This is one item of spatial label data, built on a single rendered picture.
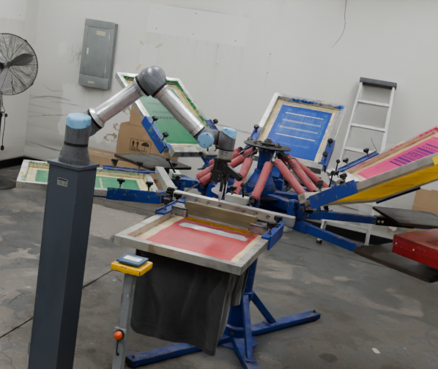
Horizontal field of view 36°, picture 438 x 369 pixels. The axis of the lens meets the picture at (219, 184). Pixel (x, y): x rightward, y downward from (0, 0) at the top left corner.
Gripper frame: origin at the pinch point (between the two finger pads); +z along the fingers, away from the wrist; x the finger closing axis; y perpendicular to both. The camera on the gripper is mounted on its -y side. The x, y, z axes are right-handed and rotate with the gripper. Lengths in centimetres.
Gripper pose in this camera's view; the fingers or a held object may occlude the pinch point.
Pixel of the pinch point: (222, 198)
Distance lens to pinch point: 337.0
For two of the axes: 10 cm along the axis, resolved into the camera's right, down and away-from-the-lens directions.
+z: -1.7, 9.7, 1.9
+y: -9.4, -2.1, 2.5
